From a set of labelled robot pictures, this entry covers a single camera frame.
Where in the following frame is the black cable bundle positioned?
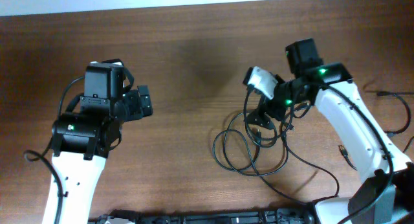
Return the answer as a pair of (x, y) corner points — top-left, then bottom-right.
(212, 87), (340, 205)

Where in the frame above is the separated black usb cable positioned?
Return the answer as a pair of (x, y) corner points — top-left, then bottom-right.
(376, 91), (414, 153)

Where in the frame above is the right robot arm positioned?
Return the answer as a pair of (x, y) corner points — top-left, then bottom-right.
(243, 38), (413, 223)

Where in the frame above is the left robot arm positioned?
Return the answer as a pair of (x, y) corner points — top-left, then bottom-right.
(42, 59), (153, 223)

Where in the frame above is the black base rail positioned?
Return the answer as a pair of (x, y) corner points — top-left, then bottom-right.
(88, 208), (316, 224)

